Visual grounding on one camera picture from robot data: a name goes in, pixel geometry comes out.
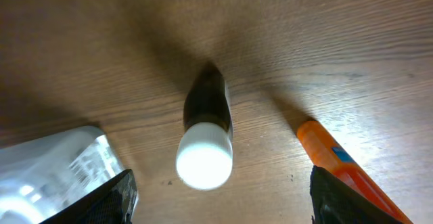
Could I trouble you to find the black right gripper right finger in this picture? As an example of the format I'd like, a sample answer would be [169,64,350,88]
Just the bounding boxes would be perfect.
[310,166,401,224]

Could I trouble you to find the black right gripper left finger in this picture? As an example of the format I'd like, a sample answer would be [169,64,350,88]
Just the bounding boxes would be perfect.
[41,169,139,224]

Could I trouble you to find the orange tablet tube white cap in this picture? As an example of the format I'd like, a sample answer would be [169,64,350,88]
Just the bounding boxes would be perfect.
[296,120,411,223]

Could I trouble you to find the dark bottle white cap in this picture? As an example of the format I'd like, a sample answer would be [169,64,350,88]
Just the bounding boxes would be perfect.
[175,62,233,191]

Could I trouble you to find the clear plastic container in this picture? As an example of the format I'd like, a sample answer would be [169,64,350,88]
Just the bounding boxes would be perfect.
[1,126,124,223]

